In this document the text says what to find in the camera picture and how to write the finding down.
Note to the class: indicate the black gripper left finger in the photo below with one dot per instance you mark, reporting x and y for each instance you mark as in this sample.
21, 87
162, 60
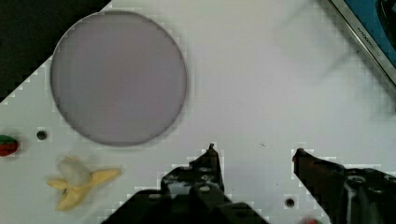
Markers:
203, 171

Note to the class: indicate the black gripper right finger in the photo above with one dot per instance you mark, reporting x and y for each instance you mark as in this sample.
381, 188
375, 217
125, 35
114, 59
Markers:
347, 195

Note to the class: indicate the red toy apple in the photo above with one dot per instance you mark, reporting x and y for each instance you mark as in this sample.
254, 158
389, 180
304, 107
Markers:
310, 220

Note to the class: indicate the peeled toy banana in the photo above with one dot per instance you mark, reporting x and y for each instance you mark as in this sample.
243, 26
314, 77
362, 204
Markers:
77, 182

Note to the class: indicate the grey round plate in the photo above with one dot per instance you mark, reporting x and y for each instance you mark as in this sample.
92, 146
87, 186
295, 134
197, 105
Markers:
118, 78

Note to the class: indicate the silver toaster oven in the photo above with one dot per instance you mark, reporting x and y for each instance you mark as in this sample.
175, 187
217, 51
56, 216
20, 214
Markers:
372, 24

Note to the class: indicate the red toy strawberry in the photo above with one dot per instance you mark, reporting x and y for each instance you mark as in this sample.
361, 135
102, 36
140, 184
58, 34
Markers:
8, 145

